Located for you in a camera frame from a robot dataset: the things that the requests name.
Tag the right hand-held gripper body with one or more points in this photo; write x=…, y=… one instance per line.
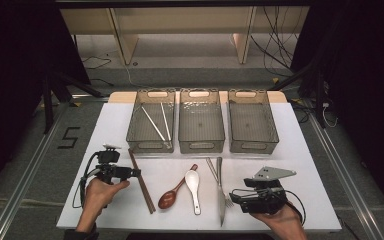
x=263, y=200

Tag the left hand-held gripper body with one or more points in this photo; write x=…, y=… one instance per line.
x=108, y=171

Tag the metal table knife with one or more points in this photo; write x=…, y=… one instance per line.
x=221, y=200

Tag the metal fork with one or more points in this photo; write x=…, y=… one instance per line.
x=213, y=170

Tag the grey transparent plastic bin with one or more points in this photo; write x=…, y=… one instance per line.
x=200, y=123
x=146, y=133
x=251, y=123

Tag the brown wooden spoon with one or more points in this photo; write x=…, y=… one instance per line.
x=167, y=199

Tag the white ceramic spoon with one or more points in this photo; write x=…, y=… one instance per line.
x=192, y=181

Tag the white chopstick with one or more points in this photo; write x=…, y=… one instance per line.
x=165, y=121
x=153, y=123

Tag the person's left hand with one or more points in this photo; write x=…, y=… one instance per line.
x=101, y=193

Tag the person's right hand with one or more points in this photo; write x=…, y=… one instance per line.
x=283, y=221

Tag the white table sheet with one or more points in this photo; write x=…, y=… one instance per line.
x=113, y=133

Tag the black metal stand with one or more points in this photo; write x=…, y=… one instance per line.
x=48, y=106
x=319, y=100

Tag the dark curtain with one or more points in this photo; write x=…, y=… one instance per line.
x=13, y=83
x=370, y=83

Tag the beige wooden desk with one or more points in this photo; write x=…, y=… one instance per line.
x=180, y=20

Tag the metal floor rail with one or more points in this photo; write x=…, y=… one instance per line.
x=23, y=186
x=346, y=180

